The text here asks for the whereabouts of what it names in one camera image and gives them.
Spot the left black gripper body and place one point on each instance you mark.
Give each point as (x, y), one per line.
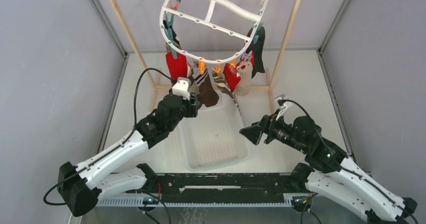
(189, 106)

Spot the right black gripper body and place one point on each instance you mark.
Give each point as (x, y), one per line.
(274, 126)

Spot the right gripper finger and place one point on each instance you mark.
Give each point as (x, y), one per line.
(257, 125)
(253, 135)

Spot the brown cream striped sock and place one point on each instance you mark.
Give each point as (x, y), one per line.
(238, 75)

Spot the black sock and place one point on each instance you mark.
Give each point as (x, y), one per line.
(257, 49)

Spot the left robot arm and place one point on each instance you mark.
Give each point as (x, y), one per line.
(83, 185)

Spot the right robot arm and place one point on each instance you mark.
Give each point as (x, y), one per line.
(329, 171)

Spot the white plastic laundry basket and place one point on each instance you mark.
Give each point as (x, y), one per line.
(211, 140)

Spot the red sock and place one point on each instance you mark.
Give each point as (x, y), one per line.
(177, 66)

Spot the argyle brown sock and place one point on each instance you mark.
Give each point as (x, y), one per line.
(171, 34)

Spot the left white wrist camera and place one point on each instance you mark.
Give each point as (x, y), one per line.
(181, 88)

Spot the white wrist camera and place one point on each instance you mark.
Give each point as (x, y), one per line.
(283, 105)
(181, 88)

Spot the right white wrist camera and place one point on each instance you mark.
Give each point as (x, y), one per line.
(283, 105)

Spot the wooden drying rack frame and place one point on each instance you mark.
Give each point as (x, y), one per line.
(211, 34)

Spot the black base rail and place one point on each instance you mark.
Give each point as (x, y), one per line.
(238, 187)

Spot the white cable duct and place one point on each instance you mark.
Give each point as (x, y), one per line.
(140, 201)

